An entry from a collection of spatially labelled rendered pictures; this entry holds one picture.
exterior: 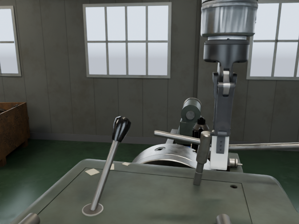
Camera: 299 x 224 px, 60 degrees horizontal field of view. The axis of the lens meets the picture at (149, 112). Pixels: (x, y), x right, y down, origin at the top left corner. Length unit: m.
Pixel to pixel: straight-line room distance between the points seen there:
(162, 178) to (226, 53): 0.29
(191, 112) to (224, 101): 1.39
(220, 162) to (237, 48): 0.21
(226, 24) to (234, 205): 0.31
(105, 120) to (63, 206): 3.90
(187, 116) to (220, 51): 1.40
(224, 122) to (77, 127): 4.21
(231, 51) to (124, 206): 0.32
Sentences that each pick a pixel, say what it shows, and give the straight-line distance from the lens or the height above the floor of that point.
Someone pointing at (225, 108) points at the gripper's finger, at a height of 1.43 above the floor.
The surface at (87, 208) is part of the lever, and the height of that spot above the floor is 1.26.
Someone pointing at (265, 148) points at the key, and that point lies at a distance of 0.51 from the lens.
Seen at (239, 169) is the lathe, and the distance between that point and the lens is 1.44.
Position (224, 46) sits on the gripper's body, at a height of 1.53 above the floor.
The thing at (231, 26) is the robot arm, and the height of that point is 1.56.
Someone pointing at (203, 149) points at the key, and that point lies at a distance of 0.50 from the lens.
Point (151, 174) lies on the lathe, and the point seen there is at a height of 1.25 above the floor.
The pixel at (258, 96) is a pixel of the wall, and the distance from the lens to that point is 4.25.
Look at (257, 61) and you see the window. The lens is 4.16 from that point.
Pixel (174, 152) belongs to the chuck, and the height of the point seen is 1.24.
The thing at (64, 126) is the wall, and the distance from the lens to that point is 4.67.
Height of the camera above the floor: 1.52
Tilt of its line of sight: 13 degrees down
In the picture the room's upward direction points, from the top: straight up
